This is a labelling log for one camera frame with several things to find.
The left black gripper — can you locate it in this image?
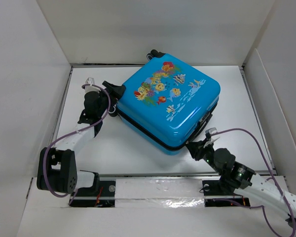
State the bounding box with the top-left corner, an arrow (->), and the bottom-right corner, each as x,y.
96,82 -> 124,118

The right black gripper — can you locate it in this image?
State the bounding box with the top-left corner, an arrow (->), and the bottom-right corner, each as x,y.
185,138 -> 223,175

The blue kids suitcase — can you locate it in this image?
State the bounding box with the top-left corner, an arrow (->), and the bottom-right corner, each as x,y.
116,49 -> 221,155

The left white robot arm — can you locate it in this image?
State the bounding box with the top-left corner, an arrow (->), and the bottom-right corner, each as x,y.
37,78 -> 126,198

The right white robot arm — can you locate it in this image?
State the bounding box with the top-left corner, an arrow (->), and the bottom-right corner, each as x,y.
186,140 -> 296,226

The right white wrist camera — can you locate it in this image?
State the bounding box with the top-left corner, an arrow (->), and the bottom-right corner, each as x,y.
203,127 -> 220,148

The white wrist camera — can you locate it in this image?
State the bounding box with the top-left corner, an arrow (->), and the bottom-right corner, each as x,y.
203,127 -> 220,148
84,78 -> 99,93

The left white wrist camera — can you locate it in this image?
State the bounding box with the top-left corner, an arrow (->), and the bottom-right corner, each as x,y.
84,78 -> 99,93

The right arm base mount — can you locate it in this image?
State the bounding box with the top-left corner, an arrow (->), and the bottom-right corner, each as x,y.
199,180 -> 251,207

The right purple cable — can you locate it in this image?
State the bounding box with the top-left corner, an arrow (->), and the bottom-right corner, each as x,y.
211,127 -> 296,237

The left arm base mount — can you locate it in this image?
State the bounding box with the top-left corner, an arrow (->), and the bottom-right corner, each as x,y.
69,180 -> 116,208

